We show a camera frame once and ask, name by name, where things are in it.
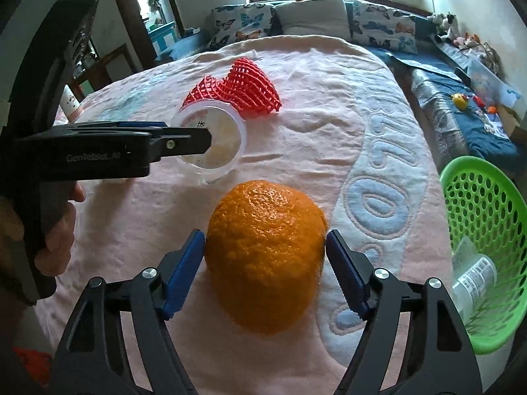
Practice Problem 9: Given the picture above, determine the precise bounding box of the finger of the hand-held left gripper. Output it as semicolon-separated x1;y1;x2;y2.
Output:
72;120;170;132
148;127;213;161

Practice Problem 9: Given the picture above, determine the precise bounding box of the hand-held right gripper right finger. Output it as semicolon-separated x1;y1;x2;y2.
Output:
325;229;483;395

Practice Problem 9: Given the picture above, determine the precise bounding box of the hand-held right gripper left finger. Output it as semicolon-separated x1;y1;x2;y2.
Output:
49;228;207;395

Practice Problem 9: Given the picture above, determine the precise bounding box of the clear plastic cup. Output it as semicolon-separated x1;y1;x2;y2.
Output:
170;101;248;185

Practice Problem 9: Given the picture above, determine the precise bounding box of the orange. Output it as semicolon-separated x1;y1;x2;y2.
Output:
205;180;329;335

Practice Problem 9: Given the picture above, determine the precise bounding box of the green plastic mesh basket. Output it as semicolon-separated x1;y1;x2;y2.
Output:
438;155;527;355

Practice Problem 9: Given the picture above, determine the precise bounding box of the person's left hand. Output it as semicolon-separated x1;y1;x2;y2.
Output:
34;181;86;277

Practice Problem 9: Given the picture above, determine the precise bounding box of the white bottle red label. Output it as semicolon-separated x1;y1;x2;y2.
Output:
60;86;81;122

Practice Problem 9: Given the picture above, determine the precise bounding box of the dark wooden furniture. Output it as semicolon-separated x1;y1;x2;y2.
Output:
72;43;143;91

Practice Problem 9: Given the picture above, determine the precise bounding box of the red foam fruit net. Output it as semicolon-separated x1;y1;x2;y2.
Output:
181;58;283;121

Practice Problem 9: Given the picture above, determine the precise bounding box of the teal cabinet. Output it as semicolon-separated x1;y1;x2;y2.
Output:
148;22;178;50

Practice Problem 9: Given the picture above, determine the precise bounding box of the pink blanket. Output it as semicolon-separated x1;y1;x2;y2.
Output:
35;35;456;395

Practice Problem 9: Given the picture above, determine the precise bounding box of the clear bottle white label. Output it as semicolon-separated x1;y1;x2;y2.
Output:
451;236;499;317

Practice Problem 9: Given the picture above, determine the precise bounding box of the butterfly print pillow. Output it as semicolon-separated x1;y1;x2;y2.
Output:
206;3;274;50
352;0;418;55

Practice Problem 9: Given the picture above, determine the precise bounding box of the grey pillow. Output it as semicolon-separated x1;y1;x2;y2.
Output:
274;0;352;42

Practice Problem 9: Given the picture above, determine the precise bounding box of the blue sofa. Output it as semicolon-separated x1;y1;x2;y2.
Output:
165;0;519;173

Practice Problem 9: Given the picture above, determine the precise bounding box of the printed paper sheet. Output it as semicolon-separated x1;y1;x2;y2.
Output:
480;113;509;138

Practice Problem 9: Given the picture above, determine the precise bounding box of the cardboard box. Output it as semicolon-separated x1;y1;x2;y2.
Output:
500;105;527;145

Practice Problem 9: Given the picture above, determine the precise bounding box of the clear plastic storage box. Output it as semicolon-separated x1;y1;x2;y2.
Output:
467;55;523;108

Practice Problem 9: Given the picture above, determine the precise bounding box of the pile of plush toys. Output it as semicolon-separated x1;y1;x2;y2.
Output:
453;33;495;62

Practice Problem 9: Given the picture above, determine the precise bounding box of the black white plush toy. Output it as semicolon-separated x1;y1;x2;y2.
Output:
426;12;459;42

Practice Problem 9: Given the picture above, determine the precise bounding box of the dark wooden door frame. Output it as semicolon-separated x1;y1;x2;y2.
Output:
107;0;184;62

